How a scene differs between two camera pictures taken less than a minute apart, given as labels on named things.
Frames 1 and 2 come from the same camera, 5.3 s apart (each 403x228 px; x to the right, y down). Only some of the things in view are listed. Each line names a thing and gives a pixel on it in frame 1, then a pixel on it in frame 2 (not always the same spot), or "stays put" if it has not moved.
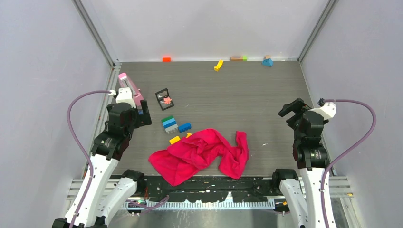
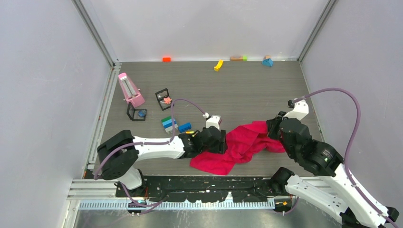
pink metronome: [137, 95] stays put
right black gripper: [298, 106] -> [271, 124]
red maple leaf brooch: [167, 100] stays put
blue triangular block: [268, 61] stays put
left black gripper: [142, 119] -> [220, 145]
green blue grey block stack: [169, 124] stays put
